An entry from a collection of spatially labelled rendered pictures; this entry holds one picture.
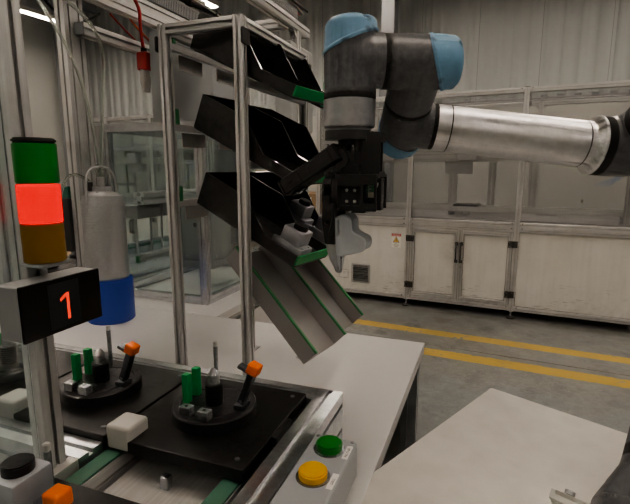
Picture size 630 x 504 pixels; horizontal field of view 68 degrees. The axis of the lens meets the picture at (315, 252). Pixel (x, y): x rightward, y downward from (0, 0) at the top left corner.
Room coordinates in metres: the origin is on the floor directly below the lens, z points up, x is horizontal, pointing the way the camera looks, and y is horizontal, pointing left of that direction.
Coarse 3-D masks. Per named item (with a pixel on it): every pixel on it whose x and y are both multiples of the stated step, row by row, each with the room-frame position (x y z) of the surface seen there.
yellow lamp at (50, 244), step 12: (24, 228) 0.58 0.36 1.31; (36, 228) 0.58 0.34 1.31; (48, 228) 0.58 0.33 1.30; (60, 228) 0.60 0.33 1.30; (24, 240) 0.58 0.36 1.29; (36, 240) 0.58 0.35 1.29; (48, 240) 0.58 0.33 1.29; (60, 240) 0.60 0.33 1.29; (24, 252) 0.58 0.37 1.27; (36, 252) 0.58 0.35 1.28; (48, 252) 0.58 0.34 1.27; (60, 252) 0.59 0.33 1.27
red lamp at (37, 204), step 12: (24, 192) 0.58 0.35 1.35; (36, 192) 0.58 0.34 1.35; (48, 192) 0.59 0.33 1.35; (60, 192) 0.61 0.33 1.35; (24, 204) 0.58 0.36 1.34; (36, 204) 0.58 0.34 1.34; (48, 204) 0.58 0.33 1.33; (60, 204) 0.60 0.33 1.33; (24, 216) 0.58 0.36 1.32; (36, 216) 0.58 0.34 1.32; (48, 216) 0.58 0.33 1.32; (60, 216) 0.60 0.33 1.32
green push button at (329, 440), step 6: (324, 438) 0.66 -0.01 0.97; (330, 438) 0.66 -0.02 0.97; (336, 438) 0.66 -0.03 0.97; (318, 444) 0.64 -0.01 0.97; (324, 444) 0.64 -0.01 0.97; (330, 444) 0.64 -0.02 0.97; (336, 444) 0.64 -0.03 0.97; (342, 444) 0.64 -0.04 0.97; (318, 450) 0.64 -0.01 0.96; (324, 450) 0.63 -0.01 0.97; (330, 450) 0.63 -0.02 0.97; (336, 450) 0.63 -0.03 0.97
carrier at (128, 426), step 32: (192, 384) 0.76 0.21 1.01; (224, 384) 0.80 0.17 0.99; (128, 416) 0.69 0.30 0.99; (160, 416) 0.72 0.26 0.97; (192, 416) 0.69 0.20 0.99; (224, 416) 0.69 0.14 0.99; (256, 416) 0.72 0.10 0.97; (288, 416) 0.73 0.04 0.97; (128, 448) 0.65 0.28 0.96; (160, 448) 0.63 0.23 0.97; (192, 448) 0.63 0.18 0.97; (224, 448) 0.63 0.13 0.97; (256, 448) 0.63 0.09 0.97
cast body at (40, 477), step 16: (0, 464) 0.41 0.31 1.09; (16, 464) 0.41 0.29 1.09; (32, 464) 0.42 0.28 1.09; (48, 464) 0.43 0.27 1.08; (0, 480) 0.40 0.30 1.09; (16, 480) 0.40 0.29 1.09; (32, 480) 0.41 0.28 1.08; (48, 480) 0.43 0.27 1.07; (0, 496) 0.40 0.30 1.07; (16, 496) 0.39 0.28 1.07; (32, 496) 0.41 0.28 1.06
